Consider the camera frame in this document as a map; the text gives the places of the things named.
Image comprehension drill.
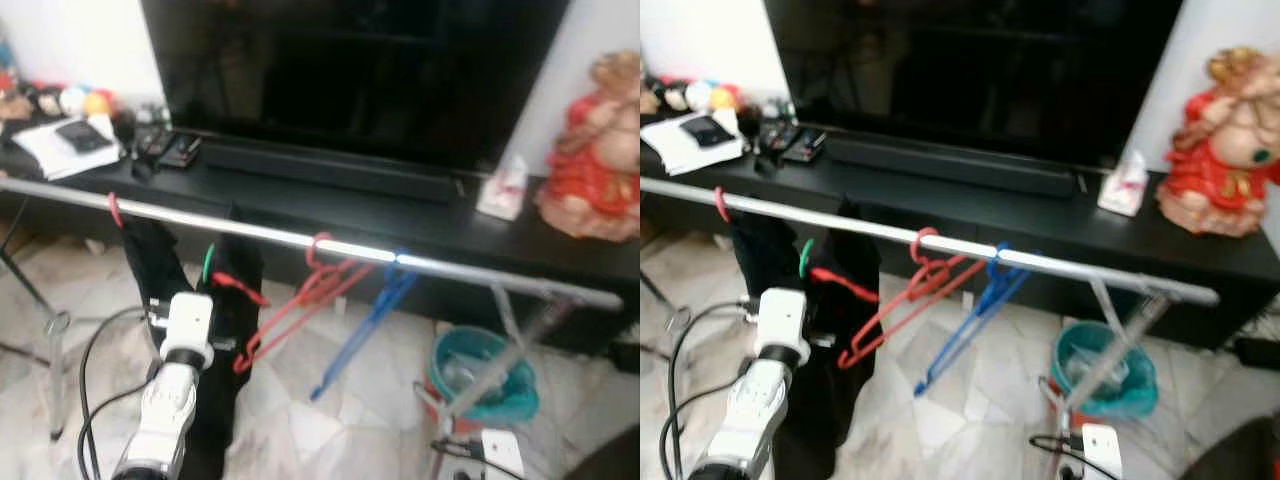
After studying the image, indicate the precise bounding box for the black foremax logo shirt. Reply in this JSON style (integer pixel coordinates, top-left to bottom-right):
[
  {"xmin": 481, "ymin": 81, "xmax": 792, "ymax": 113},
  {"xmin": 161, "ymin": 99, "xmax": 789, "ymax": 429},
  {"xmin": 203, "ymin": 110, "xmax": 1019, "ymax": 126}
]
[
  {"xmin": 120, "ymin": 213, "xmax": 201, "ymax": 341},
  {"xmin": 730, "ymin": 208, "xmax": 806, "ymax": 301}
]

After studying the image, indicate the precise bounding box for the silver metal clothes rack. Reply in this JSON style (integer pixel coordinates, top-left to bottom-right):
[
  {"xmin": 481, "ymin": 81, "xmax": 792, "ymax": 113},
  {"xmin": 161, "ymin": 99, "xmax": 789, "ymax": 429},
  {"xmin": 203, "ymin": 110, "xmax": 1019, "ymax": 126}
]
[
  {"xmin": 640, "ymin": 175, "xmax": 1223, "ymax": 480},
  {"xmin": 0, "ymin": 177, "xmax": 627, "ymax": 480}
]

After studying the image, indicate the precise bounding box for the black flat television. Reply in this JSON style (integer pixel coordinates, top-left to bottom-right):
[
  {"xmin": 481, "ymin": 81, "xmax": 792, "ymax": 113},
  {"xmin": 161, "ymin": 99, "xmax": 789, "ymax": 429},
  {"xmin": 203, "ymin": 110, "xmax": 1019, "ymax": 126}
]
[
  {"xmin": 765, "ymin": 0, "xmax": 1186, "ymax": 169},
  {"xmin": 140, "ymin": 0, "xmax": 573, "ymax": 174}
]

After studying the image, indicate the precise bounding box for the blue plastic hanger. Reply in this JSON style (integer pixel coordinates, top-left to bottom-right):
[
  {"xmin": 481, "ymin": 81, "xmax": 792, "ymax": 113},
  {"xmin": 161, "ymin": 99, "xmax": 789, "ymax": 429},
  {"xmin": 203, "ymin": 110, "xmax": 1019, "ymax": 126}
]
[
  {"xmin": 913, "ymin": 243, "xmax": 1036, "ymax": 398},
  {"xmin": 309, "ymin": 249, "xmax": 421, "ymax": 402}
]

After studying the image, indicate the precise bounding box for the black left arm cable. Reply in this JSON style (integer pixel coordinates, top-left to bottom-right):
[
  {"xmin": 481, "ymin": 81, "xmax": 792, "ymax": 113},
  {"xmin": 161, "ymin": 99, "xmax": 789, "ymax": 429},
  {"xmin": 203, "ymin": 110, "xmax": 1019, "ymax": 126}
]
[
  {"xmin": 77, "ymin": 303, "xmax": 169, "ymax": 480},
  {"xmin": 660, "ymin": 300, "xmax": 766, "ymax": 480}
]

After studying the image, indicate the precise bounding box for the orange bin teal bag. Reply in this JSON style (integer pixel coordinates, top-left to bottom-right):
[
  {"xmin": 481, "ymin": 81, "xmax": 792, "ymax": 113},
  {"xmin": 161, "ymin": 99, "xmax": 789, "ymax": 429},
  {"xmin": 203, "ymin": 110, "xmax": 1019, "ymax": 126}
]
[
  {"xmin": 427, "ymin": 325, "xmax": 542, "ymax": 441},
  {"xmin": 1048, "ymin": 320, "xmax": 1161, "ymax": 426}
]

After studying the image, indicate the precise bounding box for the red Ganesha statue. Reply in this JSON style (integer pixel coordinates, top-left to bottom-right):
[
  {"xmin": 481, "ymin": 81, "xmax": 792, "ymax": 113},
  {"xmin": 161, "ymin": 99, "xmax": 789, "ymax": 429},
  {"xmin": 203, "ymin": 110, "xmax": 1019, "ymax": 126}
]
[
  {"xmin": 534, "ymin": 50, "xmax": 641, "ymax": 244},
  {"xmin": 1157, "ymin": 45, "xmax": 1280, "ymax": 239}
]

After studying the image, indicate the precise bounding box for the black red striped shirt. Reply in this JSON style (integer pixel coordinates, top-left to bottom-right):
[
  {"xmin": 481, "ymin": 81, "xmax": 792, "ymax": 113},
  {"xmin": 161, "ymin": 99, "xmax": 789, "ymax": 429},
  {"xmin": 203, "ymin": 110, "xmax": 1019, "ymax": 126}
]
[
  {"xmin": 183, "ymin": 234, "xmax": 271, "ymax": 480},
  {"xmin": 772, "ymin": 203, "xmax": 887, "ymax": 480}
]

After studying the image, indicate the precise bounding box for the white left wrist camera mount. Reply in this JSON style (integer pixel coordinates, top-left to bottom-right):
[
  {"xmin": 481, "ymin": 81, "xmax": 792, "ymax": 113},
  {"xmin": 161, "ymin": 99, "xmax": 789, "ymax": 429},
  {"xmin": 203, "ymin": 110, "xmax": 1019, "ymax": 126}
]
[
  {"xmin": 757, "ymin": 288, "xmax": 811, "ymax": 363},
  {"xmin": 160, "ymin": 291, "xmax": 217, "ymax": 367}
]

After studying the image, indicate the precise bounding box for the black wallet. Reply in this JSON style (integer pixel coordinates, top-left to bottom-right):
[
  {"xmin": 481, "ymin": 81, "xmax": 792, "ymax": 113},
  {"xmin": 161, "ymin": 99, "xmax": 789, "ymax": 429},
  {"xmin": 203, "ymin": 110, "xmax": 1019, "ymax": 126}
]
[
  {"xmin": 680, "ymin": 115, "xmax": 736, "ymax": 149},
  {"xmin": 53, "ymin": 119, "xmax": 115, "ymax": 155}
]

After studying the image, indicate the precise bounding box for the black soundbar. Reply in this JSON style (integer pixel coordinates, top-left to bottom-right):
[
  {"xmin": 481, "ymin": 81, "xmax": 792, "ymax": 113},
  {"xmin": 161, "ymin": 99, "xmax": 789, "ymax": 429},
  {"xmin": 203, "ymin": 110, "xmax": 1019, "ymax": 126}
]
[
  {"xmin": 198, "ymin": 140, "xmax": 461, "ymax": 205},
  {"xmin": 825, "ymin": 135, "xmax": 1086, "ymax": 199}
]

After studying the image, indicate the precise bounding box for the white paper stack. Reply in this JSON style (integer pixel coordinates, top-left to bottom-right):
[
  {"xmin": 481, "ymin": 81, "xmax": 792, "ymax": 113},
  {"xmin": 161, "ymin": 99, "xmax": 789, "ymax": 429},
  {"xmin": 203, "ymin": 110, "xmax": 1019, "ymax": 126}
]
[
  {"xmin": 650, "ymin": 108, "xmax": 746, "ymax": 177},
  {"xmin": 10, "ymin": 115, "xmax": 124, "ymax": 182}
]

